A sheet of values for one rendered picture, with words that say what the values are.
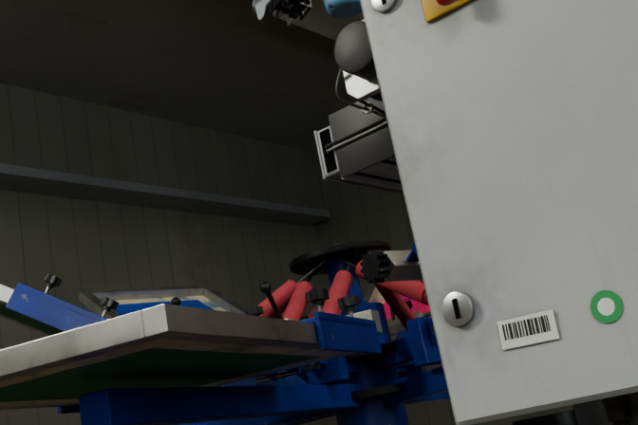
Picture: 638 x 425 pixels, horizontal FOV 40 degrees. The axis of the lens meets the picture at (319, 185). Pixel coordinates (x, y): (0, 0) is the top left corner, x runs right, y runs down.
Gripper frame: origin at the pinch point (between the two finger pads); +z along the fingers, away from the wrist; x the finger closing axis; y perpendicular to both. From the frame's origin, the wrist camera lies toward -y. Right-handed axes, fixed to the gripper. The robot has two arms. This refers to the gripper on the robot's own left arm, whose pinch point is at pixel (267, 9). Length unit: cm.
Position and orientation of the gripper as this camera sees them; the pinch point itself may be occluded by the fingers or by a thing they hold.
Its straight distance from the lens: 191.1
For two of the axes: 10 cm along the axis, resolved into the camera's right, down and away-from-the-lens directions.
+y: 0.7, 9.3, -3.5
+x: 9.0, 1.0, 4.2
